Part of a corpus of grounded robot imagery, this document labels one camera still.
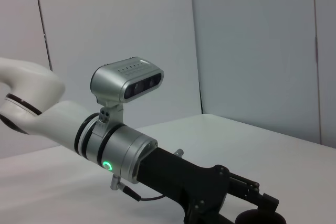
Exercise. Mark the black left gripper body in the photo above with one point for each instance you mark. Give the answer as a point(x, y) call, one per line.
point(178, 179)

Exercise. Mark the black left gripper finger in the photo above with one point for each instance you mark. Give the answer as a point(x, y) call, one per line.
point(210, 217)
point(249, 192)

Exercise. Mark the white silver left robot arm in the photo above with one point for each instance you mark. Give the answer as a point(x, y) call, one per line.
point(52, 121)

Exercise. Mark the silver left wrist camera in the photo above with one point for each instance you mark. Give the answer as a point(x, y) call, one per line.
point(113, 79)

